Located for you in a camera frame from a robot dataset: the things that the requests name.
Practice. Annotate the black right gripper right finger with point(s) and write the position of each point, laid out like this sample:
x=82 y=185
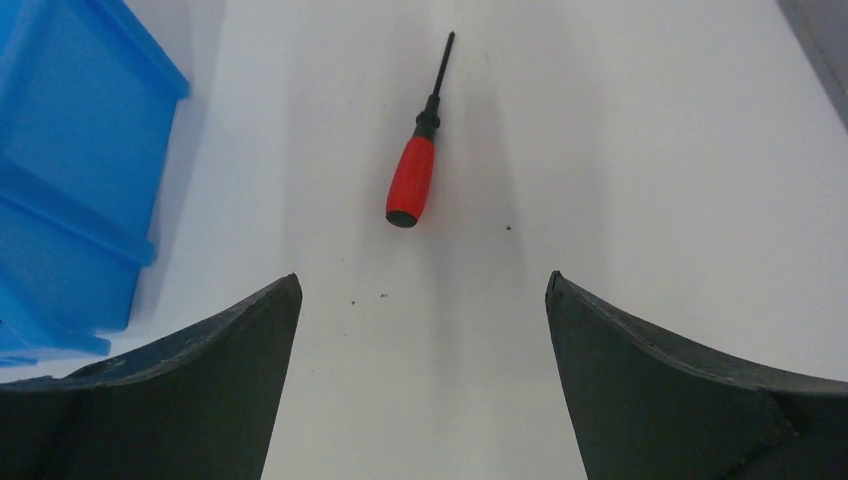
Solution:
x=647 y=403

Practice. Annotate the blue plastic bin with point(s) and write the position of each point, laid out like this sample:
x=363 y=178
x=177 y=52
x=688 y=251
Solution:
x=88 y=98

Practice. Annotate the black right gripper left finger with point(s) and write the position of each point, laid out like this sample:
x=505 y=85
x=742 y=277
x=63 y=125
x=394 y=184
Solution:
x=200 y=403

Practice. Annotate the red handled screwdriver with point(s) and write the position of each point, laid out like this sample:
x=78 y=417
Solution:
x=409 y=189

